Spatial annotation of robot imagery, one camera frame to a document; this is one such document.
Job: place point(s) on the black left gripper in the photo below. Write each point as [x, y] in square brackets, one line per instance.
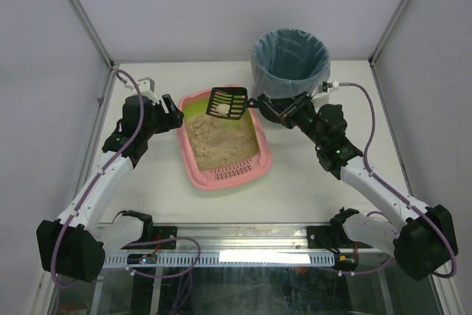
[164, 111]

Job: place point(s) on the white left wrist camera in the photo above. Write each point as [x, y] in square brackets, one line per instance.
[146, 87]

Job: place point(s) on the black bin with blue liner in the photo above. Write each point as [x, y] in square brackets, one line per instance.
[287, 62]

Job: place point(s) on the beige pellet cat litter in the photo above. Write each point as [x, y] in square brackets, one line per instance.
[217, 143]

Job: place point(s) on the pink cat litter box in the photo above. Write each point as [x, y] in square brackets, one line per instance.
[230, 175]

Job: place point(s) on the white slotted cable duct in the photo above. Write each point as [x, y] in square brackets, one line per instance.
[226, 258]

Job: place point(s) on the beige litter clump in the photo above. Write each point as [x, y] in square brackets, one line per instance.
[223, 109]

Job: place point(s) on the aluminium left frame post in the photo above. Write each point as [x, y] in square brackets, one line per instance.
[91, 32]

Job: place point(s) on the black slotted litter scoop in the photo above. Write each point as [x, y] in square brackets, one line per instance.
[235, 96]

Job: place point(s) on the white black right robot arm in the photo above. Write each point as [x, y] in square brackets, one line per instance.
[420, 238]

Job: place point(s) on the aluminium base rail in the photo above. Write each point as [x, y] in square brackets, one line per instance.
[284, 237]

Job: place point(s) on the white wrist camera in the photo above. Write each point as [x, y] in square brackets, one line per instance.
[146, 87]
[323, 90]

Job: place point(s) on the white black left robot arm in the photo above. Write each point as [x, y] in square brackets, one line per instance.
[73, 245]

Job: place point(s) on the aluminium frame post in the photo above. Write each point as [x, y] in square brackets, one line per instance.
[91, 32]
[390, 27]

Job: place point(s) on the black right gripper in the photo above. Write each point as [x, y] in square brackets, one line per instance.
[286, 109]

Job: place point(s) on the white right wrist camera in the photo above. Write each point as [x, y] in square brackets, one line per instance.
[323, 90]

